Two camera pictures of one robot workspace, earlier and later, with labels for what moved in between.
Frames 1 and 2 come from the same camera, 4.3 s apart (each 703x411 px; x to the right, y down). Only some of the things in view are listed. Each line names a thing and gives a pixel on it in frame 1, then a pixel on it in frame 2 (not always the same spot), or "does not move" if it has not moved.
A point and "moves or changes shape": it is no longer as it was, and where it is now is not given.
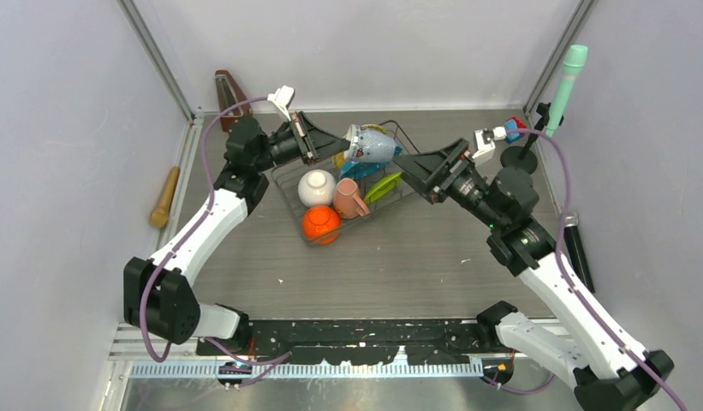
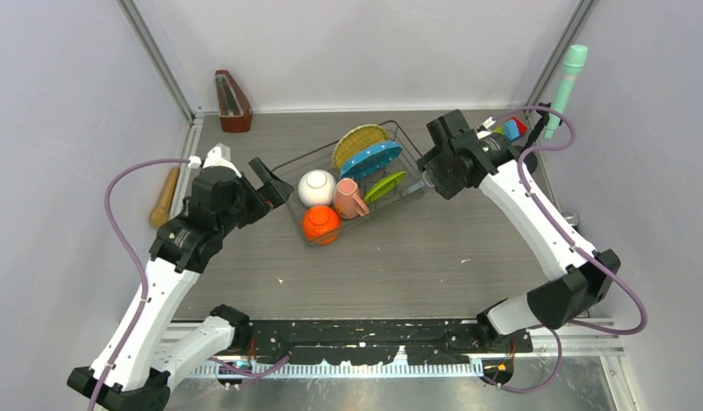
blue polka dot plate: x=357 y=169 does not move
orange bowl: x=321 y=224 does not move
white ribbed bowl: x=317 y=187 does not move
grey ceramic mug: x=369 y=145 moves or changes shape
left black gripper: x=316 y=144 -> x=275 y=192
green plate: x=384 y=188 does not move
